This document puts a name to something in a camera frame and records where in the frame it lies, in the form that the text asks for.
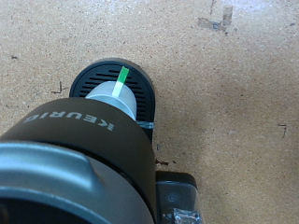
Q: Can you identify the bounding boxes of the white mug green taped handle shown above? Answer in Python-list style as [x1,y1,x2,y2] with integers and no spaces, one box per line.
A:
[85,65,138,121]

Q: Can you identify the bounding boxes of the black Keurig coffee machine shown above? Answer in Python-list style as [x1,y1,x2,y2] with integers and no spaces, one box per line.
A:
[0,57,157,224]

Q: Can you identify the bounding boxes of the dark translucent plastic container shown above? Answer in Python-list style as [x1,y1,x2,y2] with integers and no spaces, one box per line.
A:
[154,170,204,224]

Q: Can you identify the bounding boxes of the clear plastic piece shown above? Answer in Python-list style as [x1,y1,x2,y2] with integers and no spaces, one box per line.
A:
[170,207,202,224]

